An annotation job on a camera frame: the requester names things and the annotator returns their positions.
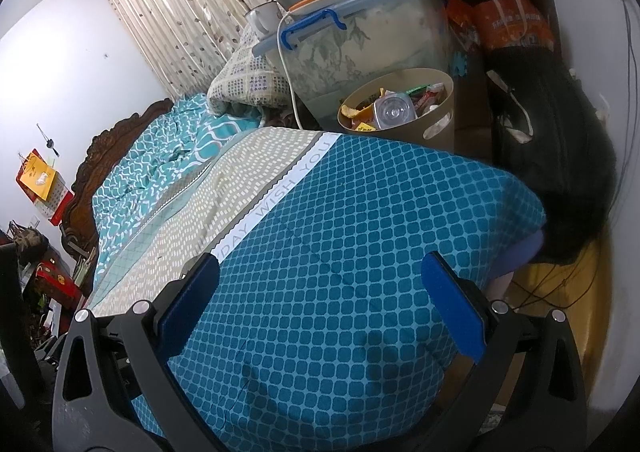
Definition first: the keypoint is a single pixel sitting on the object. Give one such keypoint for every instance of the red yellow wall calendar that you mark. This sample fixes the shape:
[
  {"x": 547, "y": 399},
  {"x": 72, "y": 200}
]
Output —
[{"x": 37, "y": 176}]

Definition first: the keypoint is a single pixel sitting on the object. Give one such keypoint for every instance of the red gift box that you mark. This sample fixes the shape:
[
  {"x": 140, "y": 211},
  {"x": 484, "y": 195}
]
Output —
[{"x": 55, "y": 284}]

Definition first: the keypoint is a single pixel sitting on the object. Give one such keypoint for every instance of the red green snack packet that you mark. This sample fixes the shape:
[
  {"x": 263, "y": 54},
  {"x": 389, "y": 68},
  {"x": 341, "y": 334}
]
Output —
[{"x": 425, "y": 94}]

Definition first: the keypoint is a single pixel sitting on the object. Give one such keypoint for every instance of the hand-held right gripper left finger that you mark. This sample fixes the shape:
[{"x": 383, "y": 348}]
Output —
[{"x": 185, "y": 302}]

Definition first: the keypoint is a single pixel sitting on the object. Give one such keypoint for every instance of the clear storage box blue lid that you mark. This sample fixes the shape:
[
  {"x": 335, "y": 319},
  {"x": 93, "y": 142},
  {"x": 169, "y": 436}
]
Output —
[{"x": 380, "y": 41}]

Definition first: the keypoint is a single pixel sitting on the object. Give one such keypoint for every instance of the teal foam piece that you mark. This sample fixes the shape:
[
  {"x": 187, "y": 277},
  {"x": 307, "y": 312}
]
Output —
[{"x": 461, "y": 66}]

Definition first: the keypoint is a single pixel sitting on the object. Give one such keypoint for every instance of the carved wooden headboard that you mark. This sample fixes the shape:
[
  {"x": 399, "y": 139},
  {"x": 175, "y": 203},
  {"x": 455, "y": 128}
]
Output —
[{"x": 100, "y": 151}]

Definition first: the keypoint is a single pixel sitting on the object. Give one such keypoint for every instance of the white enamel mug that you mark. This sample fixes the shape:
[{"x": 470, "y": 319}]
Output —
[{"x": 262, "y": 19}]

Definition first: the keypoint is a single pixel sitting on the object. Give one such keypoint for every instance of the small black wall hanger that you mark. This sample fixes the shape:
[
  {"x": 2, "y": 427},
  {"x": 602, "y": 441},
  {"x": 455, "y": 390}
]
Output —
[{"x": 50, "y": 144}]

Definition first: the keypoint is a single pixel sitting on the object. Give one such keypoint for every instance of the beige trash bin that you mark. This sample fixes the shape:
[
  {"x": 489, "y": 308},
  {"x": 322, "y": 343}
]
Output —
[{"x": 440, "y": 126}]

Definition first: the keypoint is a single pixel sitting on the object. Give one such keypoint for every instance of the beige leaf print curtain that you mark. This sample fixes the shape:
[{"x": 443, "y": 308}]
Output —
[{"x": 165, "y": 6}]

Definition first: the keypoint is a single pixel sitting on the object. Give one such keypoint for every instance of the brown handbag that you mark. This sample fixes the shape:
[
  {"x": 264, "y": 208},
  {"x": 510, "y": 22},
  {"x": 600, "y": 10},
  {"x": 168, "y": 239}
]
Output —
[{"x": 27, "y": 239}]

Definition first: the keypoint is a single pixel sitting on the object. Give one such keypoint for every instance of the black bag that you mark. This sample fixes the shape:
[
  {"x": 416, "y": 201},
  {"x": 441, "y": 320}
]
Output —
[{"x": 550, "y": 141}]

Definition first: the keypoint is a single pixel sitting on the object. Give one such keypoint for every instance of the patterned beige pillow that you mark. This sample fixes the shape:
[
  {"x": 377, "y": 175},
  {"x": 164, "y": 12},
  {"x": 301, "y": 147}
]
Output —
[{"x": 240, "y": 76}]

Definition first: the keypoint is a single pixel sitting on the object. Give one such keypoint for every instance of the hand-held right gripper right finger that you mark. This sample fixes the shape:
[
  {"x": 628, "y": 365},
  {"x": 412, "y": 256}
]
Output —
[{"x": 457, "y": 307}]

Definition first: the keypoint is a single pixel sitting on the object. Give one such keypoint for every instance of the lavender bed sheet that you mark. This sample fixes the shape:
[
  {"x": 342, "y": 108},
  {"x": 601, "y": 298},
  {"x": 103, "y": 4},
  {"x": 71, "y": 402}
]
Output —
[{"x": 520, "y": 252}]

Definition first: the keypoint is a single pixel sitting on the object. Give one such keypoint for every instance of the large orange printed bag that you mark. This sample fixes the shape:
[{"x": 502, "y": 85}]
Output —
[{"x": 515, "y": 24}]

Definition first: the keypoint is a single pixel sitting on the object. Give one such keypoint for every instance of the clear plastic container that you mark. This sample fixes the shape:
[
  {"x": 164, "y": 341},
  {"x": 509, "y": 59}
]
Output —
[{"x": 394, "y": 110}]

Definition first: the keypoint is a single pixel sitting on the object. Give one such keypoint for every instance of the orange peel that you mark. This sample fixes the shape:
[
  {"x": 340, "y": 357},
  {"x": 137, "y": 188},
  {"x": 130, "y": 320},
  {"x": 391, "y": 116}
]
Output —
[{"x": 354, "y": 111}]

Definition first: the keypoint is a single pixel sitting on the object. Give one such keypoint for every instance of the small orange printed bag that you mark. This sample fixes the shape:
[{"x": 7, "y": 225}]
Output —
[{"x": 462, "y": 24}]

